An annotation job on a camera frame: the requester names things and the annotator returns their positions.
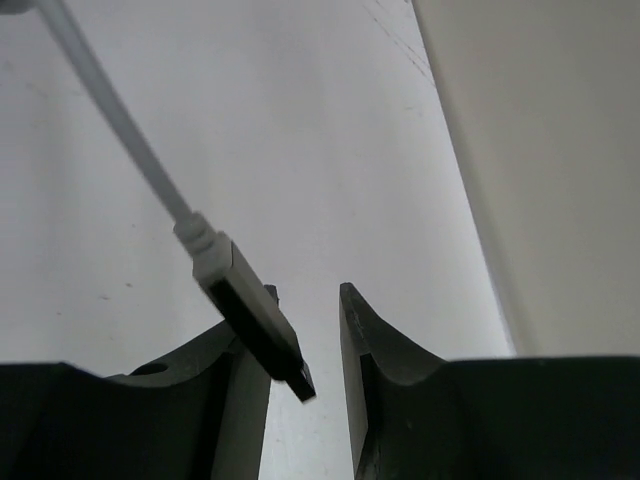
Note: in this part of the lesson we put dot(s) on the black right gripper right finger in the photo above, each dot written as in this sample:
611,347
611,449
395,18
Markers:
414,415

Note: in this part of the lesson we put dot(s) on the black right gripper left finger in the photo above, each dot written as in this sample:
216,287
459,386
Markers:
197,412

